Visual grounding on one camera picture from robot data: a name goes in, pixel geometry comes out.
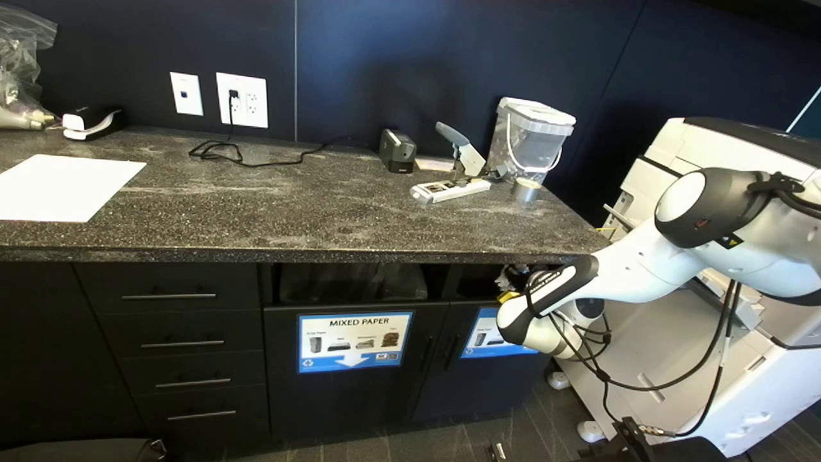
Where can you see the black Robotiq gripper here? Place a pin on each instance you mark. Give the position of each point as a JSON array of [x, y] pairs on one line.
[[513, 278]]

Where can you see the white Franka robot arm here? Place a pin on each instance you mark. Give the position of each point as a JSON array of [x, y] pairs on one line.
[[684, 246]]

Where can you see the black bin door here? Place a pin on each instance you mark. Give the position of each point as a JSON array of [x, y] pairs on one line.
[[342, 397], [488, 387]]

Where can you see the blue label with up arrow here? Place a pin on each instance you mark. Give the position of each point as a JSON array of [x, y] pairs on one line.
[[480, 336]]

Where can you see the white printer caster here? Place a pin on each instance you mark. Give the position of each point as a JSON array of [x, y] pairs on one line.
[[557, 381], [592, 432]]

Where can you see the white tape dispenser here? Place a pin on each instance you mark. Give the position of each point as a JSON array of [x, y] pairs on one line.
[[446, 191]]

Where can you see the clear bucket with white lid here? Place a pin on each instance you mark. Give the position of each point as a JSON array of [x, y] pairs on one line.
[[529, 136]]

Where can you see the black pencil sharpener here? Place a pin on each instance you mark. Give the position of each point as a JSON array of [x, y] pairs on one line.
[[399, 152]]

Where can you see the blue label with down arrow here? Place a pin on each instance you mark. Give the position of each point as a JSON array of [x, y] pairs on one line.
[[356, 342]]

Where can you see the small dark floor object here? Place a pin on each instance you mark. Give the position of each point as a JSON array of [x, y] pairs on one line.
[[496, 450]]

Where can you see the large white office printer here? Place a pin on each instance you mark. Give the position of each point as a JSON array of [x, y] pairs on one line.
[[770, 386]]

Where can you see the white power outlet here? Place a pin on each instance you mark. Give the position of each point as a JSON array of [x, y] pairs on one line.
[[249, 102]]

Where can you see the teal screen panel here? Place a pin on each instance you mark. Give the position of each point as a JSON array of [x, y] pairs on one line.
[[809, 116]]

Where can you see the flat white paper sheet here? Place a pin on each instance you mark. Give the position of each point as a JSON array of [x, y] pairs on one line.
[[66, 187]]

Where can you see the white and black stapler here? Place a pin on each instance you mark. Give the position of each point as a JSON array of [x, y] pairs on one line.
[[80, 123]]

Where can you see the black cabinet door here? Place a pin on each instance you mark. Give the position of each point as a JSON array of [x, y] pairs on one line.
[[39, 350]]

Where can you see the clear plastic bag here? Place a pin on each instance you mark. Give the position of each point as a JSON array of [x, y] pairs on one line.
[[21, 52]]

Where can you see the black wheeled floor bracket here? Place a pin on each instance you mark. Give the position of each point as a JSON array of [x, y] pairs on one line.
[[630, 440]]

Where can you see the white wall plate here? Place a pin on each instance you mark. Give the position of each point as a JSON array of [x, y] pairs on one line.
[[186, 93]]

